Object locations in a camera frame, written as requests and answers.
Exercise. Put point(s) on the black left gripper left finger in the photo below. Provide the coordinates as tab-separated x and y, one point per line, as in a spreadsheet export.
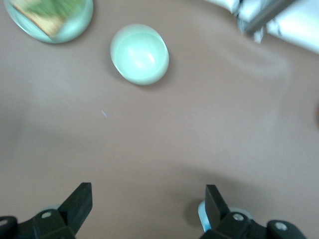
62	221

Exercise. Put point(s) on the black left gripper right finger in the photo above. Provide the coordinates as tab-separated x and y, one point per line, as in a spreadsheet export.
236	224

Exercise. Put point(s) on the pale green bowl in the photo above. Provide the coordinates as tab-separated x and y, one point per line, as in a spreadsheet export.
139	54

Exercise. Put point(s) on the pale green plate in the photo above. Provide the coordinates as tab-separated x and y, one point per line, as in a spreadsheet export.
72	27

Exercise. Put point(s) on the brown bread slice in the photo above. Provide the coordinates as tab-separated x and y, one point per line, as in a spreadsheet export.
47	23

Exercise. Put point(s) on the green lettuce leaf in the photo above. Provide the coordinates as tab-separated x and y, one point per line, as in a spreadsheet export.
49	7

